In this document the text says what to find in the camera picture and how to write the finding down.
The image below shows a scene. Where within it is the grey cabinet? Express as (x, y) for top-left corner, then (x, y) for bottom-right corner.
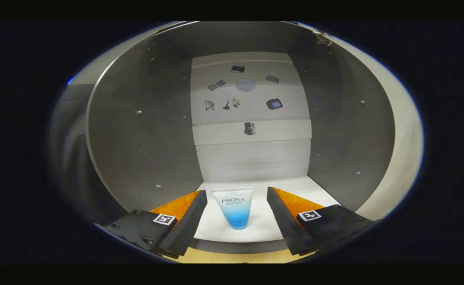
(85, 21), (397, 255)

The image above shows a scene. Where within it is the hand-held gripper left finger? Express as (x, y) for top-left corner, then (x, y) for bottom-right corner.
(93, 190), (208, 260)

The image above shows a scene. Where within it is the white and blue tube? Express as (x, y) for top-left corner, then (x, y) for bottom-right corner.
(211, 186), (254, 230)

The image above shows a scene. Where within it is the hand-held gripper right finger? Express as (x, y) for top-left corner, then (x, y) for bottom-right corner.
(266, 187), (382, 257)

